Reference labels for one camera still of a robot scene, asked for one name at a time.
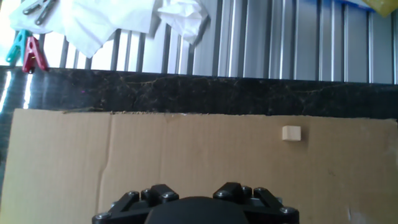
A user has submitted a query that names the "crumpled white tissue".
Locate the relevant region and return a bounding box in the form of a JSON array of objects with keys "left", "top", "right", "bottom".
[{"left": 157, "top": 0, "right": 210, "bottom": 45}]

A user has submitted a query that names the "red clothespin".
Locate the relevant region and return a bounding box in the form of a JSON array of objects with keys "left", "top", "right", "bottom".
[{"left": 21, "top": 36, "right": 49, "bottom": 74}]

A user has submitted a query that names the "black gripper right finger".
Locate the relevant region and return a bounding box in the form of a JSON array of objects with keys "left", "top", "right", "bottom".
[{"left": 213, "top": 182, "right": 300, "bottom": 224}]

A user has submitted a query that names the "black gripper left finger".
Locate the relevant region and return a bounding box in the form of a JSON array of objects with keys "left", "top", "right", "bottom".
[{"left": 92, "top": 183, "right": 180, "bottom": 224}]

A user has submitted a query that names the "yellow tissue pack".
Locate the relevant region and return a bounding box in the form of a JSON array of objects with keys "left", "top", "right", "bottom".
[{"left": 360, "top": 0, "right": 398, "bottom": 18}]

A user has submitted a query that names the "small wooden cube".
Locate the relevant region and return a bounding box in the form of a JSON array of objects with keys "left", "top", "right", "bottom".
[{"left": 282, "top": 125, "right": 302, "bottom": 142}]

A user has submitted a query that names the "brown cardboard sheet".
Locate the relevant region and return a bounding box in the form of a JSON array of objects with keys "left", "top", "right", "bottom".
[{"left": 0, "top": 108, "right": 398, "bottom": 224}]

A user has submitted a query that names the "grey clothespin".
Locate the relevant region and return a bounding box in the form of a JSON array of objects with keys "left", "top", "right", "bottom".
[{"left": 22, "top": 0, "right": 57, "bottom": 26}]

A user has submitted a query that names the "blue white tissue pack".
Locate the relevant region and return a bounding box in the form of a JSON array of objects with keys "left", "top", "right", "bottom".
[{"left": 334, "top": 0, "right": 377, "bottom": 12}]

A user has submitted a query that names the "teal clothespin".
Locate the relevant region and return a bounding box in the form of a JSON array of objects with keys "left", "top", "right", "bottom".
[{"left": 5, "top": 29, "right": 32, "bottom": 65}]

